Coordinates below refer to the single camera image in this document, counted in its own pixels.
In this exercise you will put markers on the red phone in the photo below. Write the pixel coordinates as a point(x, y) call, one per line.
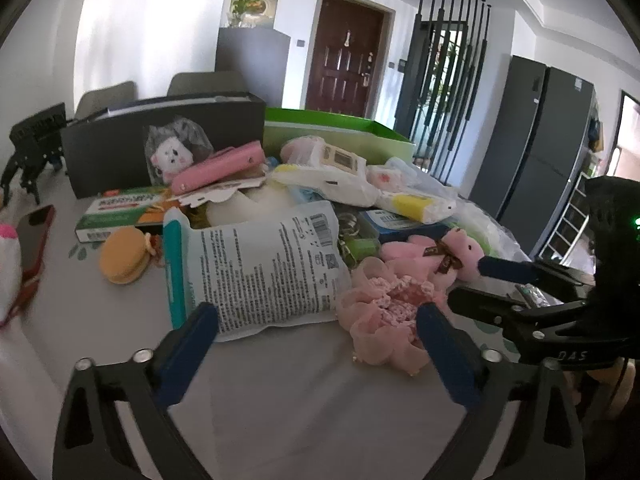
point(32, 240)

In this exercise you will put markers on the dark grey cabinet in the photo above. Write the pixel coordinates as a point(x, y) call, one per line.
point(252, 67)

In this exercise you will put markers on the black pole screen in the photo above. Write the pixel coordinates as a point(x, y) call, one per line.
point(440, 60)

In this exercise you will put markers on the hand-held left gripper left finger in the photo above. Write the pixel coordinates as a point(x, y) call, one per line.
point(192, 347)

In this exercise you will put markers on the white plastic packet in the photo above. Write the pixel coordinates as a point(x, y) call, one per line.
point(320, 180)

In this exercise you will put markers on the white plush in plastic bag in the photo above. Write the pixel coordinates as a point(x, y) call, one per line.
point(172, 155)

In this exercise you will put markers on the black storage box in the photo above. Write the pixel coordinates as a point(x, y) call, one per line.
point(110, 155)

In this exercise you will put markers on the grey cloth-covered desktop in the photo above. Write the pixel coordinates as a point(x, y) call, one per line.
point(280, 400)

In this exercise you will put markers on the green cardboard box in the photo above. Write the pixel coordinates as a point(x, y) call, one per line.
point(330, 130)

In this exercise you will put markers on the pink teddy bear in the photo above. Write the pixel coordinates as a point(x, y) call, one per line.
point(450, 255)

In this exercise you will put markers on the pink snap wallet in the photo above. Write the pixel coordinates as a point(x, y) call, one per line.
point(215, 170)

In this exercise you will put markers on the yellow white packet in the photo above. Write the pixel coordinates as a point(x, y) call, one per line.
point(415, 207)

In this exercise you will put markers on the pink print packet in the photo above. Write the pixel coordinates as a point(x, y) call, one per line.
point(387, 177)

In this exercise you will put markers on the white wet wipes packet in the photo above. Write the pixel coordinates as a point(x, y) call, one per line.
point(260, 270)

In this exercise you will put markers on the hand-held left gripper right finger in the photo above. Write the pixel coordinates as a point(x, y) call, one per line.
point(447, 360)

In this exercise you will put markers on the white step ladder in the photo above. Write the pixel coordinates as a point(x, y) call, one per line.
point(567, 220)

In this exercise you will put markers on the white pink plush toy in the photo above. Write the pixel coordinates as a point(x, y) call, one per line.
point(7, 270)

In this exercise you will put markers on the brown door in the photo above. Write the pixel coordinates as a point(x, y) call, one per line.
point(345, 60)

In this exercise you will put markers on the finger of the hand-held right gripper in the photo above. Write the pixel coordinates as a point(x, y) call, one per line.
point(505, 269)
point(490, 307)

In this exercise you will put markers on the clear plastic bag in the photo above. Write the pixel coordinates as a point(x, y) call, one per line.
point(480, 225)

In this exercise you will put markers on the blue box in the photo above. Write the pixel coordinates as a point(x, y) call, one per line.
point(395, 225)

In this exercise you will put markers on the grey chair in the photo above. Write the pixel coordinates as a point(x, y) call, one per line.
point(205, 82)
point(107, 97)

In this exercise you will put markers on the green medicine box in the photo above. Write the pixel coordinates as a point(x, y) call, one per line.
point(120, 212)

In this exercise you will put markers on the white printed card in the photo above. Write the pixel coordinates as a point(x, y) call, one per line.
point(220, 191)

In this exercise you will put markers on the pink flower scrunchie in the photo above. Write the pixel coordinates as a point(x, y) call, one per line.
point(385, 300)

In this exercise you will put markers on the potted plant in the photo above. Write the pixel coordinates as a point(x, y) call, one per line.
point(252, 7)

